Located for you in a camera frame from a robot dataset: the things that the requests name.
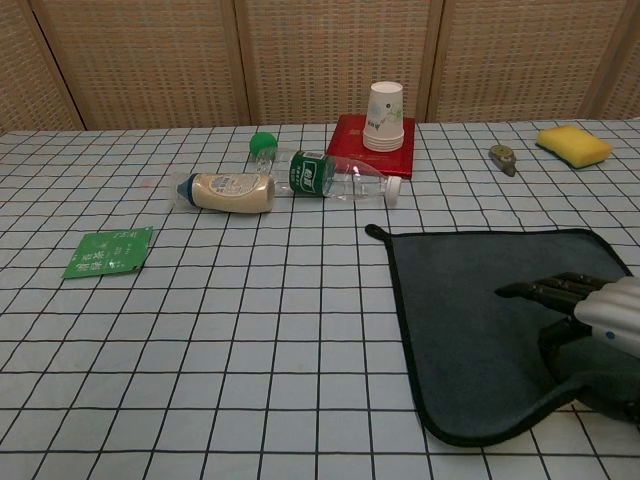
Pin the green ball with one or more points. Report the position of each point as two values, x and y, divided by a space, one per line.
262 142

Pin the green tea packet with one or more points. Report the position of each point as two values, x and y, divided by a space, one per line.
107 252

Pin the woven wooden folding screen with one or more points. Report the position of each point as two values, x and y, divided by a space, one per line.
150 60

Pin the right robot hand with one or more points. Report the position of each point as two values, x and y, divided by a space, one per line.
607 305

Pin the blue checked tablecloth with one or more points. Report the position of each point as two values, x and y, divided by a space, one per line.
250 350

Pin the clear green-label water bottle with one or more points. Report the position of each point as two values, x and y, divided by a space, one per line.
305 172

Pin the dark grey yellow cloth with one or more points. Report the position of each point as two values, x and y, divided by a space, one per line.
465 330

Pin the white floral paper cup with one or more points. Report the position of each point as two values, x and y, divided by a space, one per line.
383 140
384 107
383 144

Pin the yellow sponge with green pad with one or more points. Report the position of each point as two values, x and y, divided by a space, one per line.
572 142

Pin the beige bottle with blue cap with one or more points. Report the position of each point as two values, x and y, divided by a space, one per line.
235 192

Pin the red flat box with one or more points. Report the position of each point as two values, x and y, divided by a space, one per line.
350 152

